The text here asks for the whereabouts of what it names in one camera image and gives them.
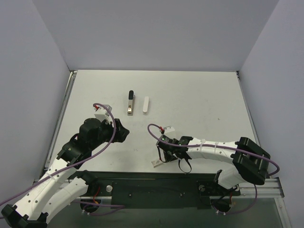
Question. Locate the staple box with red dot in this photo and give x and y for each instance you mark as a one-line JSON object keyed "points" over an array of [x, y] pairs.
{"points": [[156, 163]]}

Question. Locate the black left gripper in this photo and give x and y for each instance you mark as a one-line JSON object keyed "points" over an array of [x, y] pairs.
{"points": [[118, 130]]}

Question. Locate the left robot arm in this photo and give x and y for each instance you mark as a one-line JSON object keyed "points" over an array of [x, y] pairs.
{"points": [[44, 201]]}

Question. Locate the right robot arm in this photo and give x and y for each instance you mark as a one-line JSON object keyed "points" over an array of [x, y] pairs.
{"points": [[249, 162]]}

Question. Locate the aluminium rail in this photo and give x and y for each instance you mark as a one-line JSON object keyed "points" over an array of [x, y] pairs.
{"points": [[272, 188]]}

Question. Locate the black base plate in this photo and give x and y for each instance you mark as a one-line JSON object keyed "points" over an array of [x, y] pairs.
{"points": [[140, 190]]}

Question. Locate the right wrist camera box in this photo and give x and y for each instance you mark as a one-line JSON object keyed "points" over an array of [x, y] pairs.
{"points": [[169, 131]]}

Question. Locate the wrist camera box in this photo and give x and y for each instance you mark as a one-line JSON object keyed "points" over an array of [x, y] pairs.
{"points": [[169, 131], [102, 114]]}

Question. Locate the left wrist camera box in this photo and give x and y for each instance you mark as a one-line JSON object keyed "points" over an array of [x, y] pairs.
{"points": [[102, 114]]}

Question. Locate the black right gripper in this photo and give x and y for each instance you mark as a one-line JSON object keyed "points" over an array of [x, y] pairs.
{"points": [[169, 155]]}

